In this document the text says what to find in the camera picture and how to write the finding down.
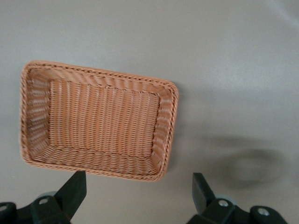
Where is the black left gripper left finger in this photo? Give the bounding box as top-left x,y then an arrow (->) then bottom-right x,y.
0,171 -> 87,224

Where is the brown wicker basket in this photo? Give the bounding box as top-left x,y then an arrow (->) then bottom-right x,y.
18,60 -> 180,182

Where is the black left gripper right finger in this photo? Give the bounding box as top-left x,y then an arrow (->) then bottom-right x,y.
188,172 -> 287,224

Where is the brown table cover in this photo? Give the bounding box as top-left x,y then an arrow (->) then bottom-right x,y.
0,0 -> 299,224

